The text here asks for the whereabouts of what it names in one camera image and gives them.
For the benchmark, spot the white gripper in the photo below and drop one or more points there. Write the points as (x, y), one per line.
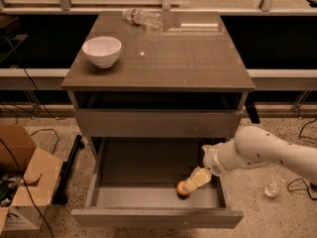
(212, 161)

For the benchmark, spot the metal window railing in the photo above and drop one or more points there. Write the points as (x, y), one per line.
(158, 0)

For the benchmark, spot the brown cabinet with glossy top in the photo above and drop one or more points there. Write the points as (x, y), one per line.
(189, 65)

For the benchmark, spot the brown cardboard box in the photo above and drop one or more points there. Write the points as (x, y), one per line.
(34, 174)

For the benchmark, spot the closed grey top drawer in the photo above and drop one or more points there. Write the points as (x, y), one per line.
(151, 124)

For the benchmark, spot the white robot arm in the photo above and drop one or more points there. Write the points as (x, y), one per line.
(252, 147)

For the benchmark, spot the white ceramic bowl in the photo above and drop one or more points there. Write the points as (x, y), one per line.
(102, 51)

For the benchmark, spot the open grey middle drawer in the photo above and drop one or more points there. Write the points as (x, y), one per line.
(134, 185)

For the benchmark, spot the clear glass on floor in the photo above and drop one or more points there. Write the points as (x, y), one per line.
(274, 186)

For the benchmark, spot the orange fruit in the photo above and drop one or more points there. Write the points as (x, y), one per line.
(180, 190)

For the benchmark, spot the black tripod leg bar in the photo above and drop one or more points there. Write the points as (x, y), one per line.
(60, 197)

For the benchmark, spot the clear plastic water bottle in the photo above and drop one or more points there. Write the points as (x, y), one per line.
(143, 18)

